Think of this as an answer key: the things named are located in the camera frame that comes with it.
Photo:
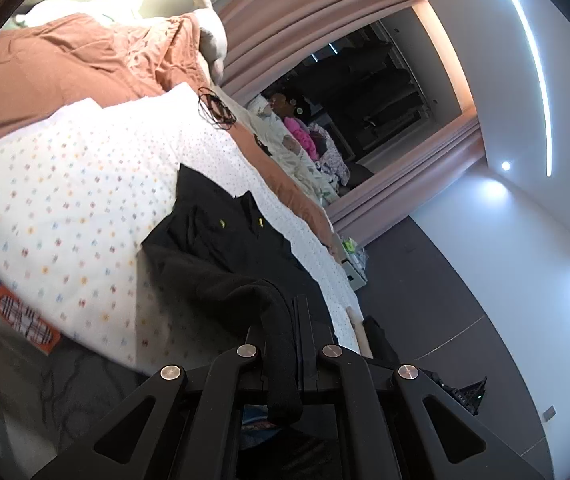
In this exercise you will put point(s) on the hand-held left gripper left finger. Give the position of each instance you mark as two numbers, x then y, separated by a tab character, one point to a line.
255	360

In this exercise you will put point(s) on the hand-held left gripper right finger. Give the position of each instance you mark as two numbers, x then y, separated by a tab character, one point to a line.
310	360

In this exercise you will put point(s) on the black jacket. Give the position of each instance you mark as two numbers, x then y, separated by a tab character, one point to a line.
225	260

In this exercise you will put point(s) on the beige folded cloth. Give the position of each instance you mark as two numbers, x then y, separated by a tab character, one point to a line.
360	330

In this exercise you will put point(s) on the black folded garment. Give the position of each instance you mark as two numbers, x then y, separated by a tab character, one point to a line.
380	337

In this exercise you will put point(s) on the white nightstand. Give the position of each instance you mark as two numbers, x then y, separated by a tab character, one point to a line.
352	272

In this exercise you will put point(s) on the clear plastic bag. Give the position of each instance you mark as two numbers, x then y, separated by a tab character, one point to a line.
361	256

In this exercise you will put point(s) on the yellow-green small item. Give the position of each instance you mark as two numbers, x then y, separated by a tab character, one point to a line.
348	246

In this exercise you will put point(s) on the dark grey cushion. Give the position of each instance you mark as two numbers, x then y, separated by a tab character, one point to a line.
360	175

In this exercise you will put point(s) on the beige blanket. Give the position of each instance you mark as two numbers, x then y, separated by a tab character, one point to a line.
290	165

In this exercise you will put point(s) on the floral patterned cloth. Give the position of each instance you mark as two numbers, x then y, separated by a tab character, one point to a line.
330	157

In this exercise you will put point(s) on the pink curtain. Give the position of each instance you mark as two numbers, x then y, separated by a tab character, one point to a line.
405	180
315	15

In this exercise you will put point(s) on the small black device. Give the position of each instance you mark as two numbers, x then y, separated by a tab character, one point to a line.
262	144

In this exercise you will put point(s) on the pink cloth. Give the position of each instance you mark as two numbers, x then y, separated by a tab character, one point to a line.
301	137

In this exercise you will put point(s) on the white floral bed sheet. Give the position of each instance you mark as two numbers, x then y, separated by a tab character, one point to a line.
65	210

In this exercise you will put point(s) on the dark plush toy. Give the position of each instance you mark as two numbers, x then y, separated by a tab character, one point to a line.
290	102

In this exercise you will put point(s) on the dark hanging coat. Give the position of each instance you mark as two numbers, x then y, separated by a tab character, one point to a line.
355	67
395	105

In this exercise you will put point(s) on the white plush toy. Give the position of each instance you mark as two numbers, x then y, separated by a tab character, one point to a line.
212	35

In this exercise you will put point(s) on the ceiling light strip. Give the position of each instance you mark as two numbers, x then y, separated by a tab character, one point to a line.
530	60

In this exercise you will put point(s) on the orange-brown duvet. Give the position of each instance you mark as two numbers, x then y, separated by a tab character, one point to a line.
65	70

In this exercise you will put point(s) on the white pillow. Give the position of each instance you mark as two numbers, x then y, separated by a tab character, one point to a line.
60	10

